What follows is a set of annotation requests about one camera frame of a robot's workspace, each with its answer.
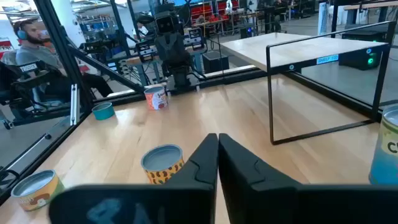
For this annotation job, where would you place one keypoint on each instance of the short teal can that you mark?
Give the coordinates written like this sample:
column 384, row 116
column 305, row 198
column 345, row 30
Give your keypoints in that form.
column 103, row 112

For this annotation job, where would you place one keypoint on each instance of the wooden shelf with black frame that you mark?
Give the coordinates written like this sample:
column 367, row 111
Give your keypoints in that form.
column 295, row 49

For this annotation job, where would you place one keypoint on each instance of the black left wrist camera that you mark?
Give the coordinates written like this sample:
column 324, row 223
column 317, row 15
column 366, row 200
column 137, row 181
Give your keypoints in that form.
column 164, row 23

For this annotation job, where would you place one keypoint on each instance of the black aluminium rig frame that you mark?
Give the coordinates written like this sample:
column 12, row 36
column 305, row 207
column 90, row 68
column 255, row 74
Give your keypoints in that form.
column 62, row 46

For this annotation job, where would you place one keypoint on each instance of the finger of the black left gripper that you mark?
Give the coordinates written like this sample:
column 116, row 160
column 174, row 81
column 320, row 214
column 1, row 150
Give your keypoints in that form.
column 179, row 49
column 163, row 49

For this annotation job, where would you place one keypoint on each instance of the black speaker box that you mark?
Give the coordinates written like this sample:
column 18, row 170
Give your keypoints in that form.
column 215, row 62

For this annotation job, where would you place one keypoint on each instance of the blue headphones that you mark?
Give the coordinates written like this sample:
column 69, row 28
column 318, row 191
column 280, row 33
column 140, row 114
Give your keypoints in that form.
column 21, row 34

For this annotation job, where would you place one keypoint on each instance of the silver aluminium bracket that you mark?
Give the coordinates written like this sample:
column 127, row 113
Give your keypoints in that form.
column 74, row 104

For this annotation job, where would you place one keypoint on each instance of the black neighbouring robot arm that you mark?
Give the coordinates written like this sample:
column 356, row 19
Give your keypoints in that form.
column 28, row 77

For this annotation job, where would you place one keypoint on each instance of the tall yellow blue gradient can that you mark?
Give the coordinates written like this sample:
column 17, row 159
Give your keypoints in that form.
column 387, row 149

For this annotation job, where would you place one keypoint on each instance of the orange white can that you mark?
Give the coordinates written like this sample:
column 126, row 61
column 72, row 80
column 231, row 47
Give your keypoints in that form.
column 156, row 99

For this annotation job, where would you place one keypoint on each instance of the yellow mushroom can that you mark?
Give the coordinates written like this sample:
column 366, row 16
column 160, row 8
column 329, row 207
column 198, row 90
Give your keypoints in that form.
column 35, row 191

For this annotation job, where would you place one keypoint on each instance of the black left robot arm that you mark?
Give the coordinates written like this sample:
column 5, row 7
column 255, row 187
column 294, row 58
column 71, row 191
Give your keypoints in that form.
column 182, row 77

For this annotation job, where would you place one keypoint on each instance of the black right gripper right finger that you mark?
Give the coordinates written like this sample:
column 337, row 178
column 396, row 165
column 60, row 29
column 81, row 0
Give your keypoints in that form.
column 280, row 205

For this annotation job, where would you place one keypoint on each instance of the black computer with green light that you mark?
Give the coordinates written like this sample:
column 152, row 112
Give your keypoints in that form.
column 360, row 51

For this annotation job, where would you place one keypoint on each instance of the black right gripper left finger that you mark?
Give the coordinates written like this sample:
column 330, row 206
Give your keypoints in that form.
column 140, row 205

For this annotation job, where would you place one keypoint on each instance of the yellow bean-pattern can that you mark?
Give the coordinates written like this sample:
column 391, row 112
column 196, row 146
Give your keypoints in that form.
column 160, row 161

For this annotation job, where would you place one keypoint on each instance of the black electronics box with display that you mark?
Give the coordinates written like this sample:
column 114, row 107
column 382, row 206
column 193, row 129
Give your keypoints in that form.
column 195, row 39
column 144, row 51

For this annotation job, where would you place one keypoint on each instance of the person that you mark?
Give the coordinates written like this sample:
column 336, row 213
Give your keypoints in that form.
column 34, row 54

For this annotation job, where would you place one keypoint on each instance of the blue shelf label sticker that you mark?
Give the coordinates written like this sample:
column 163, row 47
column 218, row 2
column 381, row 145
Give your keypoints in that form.
column 327, row 59

